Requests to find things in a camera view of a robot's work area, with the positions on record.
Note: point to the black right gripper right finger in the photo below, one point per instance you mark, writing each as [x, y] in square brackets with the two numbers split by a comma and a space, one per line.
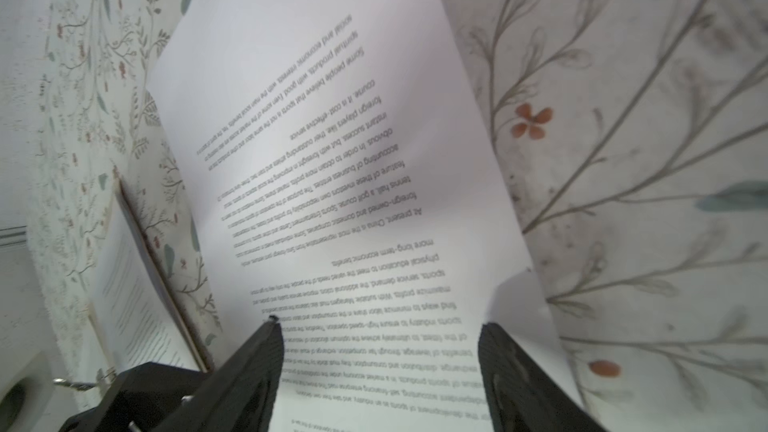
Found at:
[520, 394]

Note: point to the beige file folder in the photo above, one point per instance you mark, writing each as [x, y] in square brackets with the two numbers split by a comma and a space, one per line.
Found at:
[156, 276]

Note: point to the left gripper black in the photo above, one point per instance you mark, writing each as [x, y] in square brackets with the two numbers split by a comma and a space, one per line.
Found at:
[139, 399]

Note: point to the printed paper sheet back wall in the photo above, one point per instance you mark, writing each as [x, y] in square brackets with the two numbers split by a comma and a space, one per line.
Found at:
[341, 178]

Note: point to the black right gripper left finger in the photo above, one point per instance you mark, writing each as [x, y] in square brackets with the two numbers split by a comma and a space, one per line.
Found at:
[241, 394]

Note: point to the printed paper sheet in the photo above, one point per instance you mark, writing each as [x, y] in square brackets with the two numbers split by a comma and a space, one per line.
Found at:
[132, 306]

